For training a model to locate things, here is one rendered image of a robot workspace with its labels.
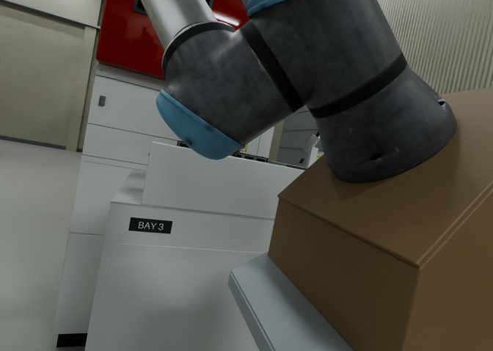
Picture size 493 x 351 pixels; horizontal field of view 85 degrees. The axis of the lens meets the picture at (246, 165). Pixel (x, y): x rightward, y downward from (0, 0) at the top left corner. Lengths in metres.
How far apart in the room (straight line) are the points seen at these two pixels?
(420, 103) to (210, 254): 0.54
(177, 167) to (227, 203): 0.15
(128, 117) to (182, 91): 0.95
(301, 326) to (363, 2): 0.31
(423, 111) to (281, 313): 0.25
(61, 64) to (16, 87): 1.44
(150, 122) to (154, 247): 0.70
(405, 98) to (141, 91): 1.09
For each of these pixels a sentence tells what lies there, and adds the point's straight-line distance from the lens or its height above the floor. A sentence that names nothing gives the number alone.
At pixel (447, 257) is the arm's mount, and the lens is 0.26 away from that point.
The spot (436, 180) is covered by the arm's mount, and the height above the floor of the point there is 0.98.
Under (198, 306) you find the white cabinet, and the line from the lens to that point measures 0.75.
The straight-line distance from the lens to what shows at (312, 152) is 1.06.
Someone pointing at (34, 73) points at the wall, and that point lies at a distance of 11.05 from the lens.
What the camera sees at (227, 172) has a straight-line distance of 0.65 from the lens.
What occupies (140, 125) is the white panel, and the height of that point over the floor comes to 1.01.
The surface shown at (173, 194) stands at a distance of 0.64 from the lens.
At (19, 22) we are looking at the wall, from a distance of 11.49.
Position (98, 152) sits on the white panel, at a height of 0.87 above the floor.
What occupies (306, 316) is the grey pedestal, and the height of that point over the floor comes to 0.82.
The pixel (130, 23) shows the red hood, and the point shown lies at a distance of 1.28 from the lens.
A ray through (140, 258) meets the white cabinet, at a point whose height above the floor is 0.70.
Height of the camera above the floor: 0.97
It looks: 2 degrees down
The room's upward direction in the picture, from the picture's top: 11 degrees clockwise
